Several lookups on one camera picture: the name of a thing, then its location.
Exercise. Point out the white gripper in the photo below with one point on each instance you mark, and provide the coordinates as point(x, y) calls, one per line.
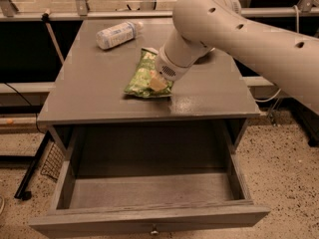
point(165, 68)

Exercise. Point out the green jalapeno chip bag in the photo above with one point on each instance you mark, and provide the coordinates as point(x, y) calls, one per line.
point(139, 84)

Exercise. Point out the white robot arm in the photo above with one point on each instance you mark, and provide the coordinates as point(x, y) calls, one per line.
point(287, 59)

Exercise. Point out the open grey top drawer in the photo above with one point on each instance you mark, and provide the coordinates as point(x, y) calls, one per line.
point(127, 178)

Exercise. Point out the white plastic bottle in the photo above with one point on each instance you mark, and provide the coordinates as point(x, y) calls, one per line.
point(117, 35)

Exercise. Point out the grey wooden cabinet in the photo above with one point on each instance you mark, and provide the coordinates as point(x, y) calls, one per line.
point(121, 85)

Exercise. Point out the black floor stand bar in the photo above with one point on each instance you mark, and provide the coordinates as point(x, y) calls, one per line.
point(22, 193)

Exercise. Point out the wire mesh basket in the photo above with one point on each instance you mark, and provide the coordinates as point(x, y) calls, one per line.
point(53, 162)

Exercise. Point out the metal frame rail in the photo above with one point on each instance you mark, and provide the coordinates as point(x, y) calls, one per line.
point(74, 16)

